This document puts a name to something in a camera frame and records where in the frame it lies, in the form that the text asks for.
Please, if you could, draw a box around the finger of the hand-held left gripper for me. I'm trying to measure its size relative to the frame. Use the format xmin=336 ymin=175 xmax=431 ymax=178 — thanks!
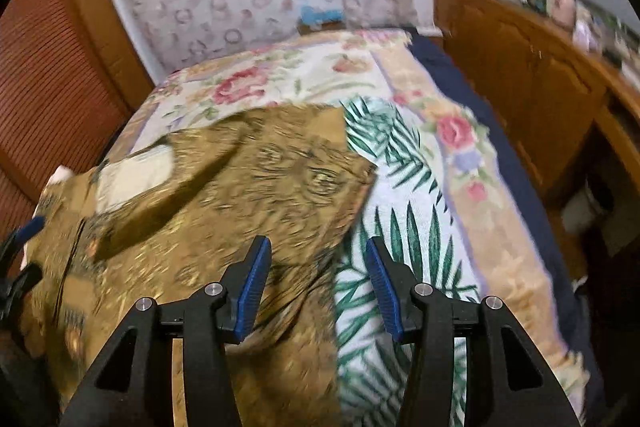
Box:
xmin=2 ymin=216 xmax=47 ymax=258
xmin=0 ymin=263 xmax=43 ymax=303

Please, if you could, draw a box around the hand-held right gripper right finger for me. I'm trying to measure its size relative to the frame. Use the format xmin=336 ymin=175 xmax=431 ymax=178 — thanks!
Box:
xmin=365 ymin=236 xmax=587 ymax=427

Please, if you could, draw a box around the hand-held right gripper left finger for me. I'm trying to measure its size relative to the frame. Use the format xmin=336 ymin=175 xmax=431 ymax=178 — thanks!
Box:
xmin=59 ymin=235 xmax=273 ymax=427

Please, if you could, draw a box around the golden patterned garment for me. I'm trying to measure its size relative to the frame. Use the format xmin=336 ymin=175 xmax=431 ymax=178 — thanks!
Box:
xmin=20 ymin=103 xmax=378 ymax=427

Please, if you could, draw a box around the palm leaf print sheet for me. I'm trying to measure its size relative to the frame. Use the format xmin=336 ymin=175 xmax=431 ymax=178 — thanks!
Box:
xmin=334 ymin=97 xmax=483 ymax=427

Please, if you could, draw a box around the wooden headboard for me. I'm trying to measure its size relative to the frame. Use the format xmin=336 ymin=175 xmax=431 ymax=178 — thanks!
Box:
xmin=0 ymin=0 xmax=156 ymax=238

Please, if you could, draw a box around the navy blue bed sheet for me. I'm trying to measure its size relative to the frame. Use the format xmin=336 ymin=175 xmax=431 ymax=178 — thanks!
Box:
xmin=407 ymin=34 xmax=608 ymax=418

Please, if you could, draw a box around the white container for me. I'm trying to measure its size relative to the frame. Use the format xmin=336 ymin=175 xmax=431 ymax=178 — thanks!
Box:
xmin=564 ymin=186 xmax=617 ymax=230

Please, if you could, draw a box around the floral blanket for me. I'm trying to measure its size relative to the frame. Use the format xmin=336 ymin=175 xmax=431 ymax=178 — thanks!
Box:
xmin=107 ymin=29 xmax=591 ymax=418

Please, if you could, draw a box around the wooden sideboard cabinet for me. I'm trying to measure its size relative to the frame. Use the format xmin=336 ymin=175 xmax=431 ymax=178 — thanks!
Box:
xmin=432 ymin=0 xmax=640 ymax=288

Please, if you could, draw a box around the blue object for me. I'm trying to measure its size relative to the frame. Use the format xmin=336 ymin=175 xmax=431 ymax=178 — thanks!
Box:
xmin=299 ymin=5 xmax=343 ymax=28

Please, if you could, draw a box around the pink bottle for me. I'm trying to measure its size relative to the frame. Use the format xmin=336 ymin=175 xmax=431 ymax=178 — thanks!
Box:
xmin=552 ymin=0 xmax=577 ymax=28

